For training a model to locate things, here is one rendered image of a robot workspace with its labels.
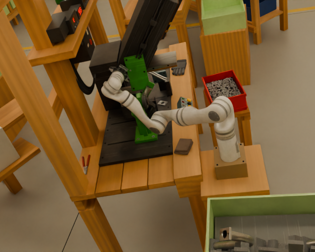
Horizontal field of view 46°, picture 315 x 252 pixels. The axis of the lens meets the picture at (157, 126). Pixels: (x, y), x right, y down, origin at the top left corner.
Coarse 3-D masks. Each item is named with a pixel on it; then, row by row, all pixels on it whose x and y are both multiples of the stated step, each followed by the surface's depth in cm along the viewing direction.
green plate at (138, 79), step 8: (128, 56) 218; (128, 64) 219; (136, 64) 219; (144, 64) 219; (128, 72) 221; (136, 72) 221; (144, 72) 221; (136, 80) 223; (144, 80) 223; (136, 88) 225
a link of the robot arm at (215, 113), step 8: (216, 104) 161; (184, 112) 176; (192, 112) 172; (200, 112) 167; (208, 112) 163; (216, 112) 160; (224, 112) 161; (184, 120) 177; (192, 120) 174; (200, 120) 170; (208, 120) 167; (216, 120) 163
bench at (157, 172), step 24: (168, 48) 303; (96, 96) 269; (96, 120) 245; (96, 144) 224; (96, 168) 207; (120, 168) 202; (144, 168) 198; (168, 168) 194; (96, 192) 192; (120, 192) 192; (96, 216) 204; (96, 240) 217
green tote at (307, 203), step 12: (216, 204) 163; (228, 204) 162; (240, 204) 161; (252, 204) 160; (264, 204) 159; (276, 204) 158; (288, 204) 157; (300, 204) 156; (312, 204) 155; (216, 216) 168
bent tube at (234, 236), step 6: (222, 228) 123; (228, 228) 120; (222, 234) 123; (228, 234) 119; (234, 234) 122; (240, 234) 123; (246, 234) 125; (222, 240) 122; (228, 240) 140; (234, 240) 122; (240, 240) 122; (246, 240) 123; (252, 240) 125; (216, 246) 143; (222, 246) 140; (228, 246) 138; (234, 246) 135
